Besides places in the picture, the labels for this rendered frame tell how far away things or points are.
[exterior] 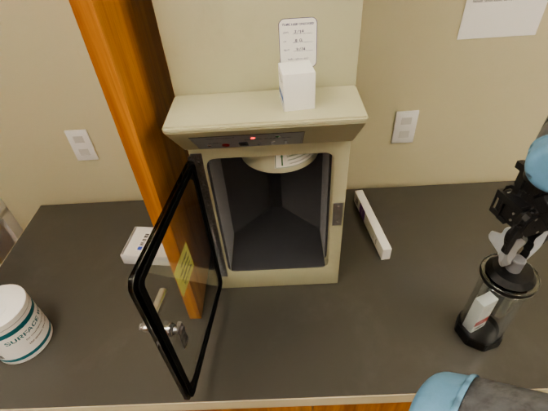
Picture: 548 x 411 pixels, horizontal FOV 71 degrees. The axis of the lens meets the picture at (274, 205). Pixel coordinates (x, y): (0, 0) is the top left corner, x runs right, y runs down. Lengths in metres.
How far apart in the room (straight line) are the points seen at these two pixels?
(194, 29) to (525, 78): 1.01
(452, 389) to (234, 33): 0.56
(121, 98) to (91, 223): 0.83
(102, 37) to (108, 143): 0.78
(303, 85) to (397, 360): 0.66
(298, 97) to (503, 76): 0.84
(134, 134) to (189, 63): 0.15
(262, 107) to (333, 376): 0.61
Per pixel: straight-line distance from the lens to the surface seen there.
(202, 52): 0.68
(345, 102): 0.65
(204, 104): 0.67
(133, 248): 1.21
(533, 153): 0.59
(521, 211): 0.79
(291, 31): 0.67
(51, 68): 1.30
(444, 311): 1.09
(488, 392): 0.39
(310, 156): 0.83
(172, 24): 0.68
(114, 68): 0.63
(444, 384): 0.41
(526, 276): 0.90
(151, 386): 1.00
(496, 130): 1.44
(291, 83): 0.61
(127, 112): 0.66
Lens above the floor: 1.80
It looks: 42 degrees down
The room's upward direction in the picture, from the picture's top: 4 degrees counter-clockwise
